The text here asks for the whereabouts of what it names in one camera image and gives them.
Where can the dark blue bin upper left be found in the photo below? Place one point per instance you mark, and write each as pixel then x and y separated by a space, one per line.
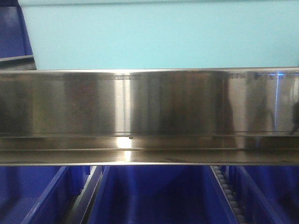
pixel 15 48

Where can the metal divider rail left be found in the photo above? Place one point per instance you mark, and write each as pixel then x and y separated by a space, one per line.
pixel 87 180

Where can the light blue plastic bin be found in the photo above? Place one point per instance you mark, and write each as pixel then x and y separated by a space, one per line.
pixel 139 34

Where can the dark blue bin lower right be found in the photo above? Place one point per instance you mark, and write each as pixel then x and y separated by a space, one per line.
pixel 266 194

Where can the dark blue bin lower middle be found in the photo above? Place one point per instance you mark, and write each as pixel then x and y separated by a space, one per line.
pixel 160 195

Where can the stainless steel shelf rail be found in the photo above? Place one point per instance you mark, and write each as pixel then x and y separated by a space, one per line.
pixel 224 116

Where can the white roller track right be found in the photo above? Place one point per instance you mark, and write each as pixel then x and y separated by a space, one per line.
pixel 229 195

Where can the dark blue bin lower left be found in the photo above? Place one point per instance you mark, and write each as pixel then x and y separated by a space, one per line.
pixel 39 194

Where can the dark blue bin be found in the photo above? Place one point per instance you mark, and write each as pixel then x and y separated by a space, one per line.
pixel 39 194
pixel 160 195
pixel 266 194
pixel 15 48

